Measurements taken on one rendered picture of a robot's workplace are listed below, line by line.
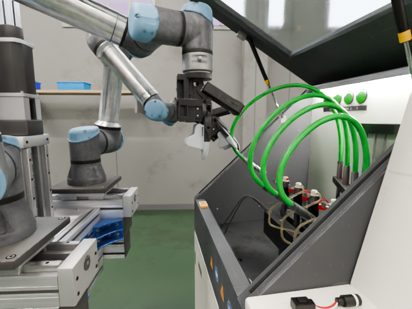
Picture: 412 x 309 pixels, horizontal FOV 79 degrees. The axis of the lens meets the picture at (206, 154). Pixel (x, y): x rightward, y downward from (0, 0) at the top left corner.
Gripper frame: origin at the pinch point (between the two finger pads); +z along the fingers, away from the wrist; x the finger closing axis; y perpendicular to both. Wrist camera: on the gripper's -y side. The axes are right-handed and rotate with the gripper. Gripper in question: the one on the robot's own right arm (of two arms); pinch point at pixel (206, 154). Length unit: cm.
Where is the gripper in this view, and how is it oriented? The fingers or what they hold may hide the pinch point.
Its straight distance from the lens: 65.2
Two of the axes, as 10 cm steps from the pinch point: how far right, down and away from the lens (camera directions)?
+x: 1.8, 1.4, -9.7
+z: 0.0, 9.9, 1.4
